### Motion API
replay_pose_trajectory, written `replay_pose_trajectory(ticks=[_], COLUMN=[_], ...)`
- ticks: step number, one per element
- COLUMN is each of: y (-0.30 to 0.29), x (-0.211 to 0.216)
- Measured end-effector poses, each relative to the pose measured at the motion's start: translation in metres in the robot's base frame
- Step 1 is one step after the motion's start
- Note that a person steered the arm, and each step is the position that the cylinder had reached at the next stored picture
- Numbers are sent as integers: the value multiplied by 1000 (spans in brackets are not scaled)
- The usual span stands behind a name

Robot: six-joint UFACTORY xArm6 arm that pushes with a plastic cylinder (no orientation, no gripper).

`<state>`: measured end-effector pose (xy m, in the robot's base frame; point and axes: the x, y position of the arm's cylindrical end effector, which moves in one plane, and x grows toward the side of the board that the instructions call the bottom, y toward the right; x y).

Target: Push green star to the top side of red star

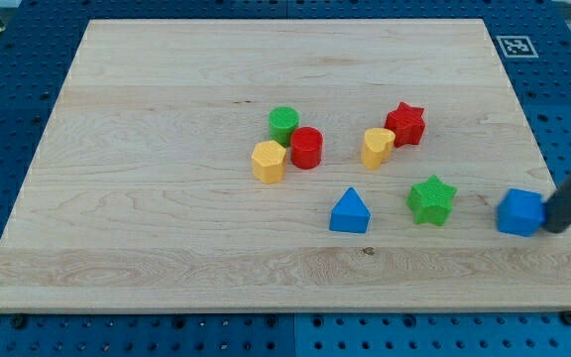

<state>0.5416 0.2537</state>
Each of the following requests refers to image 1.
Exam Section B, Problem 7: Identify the green star block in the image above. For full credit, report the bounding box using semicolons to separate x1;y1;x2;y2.
406;175;457;226

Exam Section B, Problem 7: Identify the red cylinder block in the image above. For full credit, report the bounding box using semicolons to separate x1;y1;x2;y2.
290;127;323;170

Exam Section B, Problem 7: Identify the green cylinder block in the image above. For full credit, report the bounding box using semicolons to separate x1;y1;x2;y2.
268;106;299;148

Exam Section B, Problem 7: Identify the blue triangle block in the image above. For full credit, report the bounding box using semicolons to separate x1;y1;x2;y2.
329;187;371;233

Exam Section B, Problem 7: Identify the yellow hexagon block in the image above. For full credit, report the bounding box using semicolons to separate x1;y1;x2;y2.
251;140;286;183

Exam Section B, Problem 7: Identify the blue cube block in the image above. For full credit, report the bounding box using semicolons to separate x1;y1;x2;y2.
497;188;545;237

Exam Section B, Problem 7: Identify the red star block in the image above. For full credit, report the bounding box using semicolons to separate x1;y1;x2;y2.
385;102;426;148

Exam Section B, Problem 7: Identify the wooden board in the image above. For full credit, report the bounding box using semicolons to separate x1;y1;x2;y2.
0;19;571;313

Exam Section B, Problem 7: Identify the yellow heart block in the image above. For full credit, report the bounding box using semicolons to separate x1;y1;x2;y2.
361;128;396;170

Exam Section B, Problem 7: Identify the white fiducial marker tag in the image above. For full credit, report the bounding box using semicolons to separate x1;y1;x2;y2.
497;35;538;59

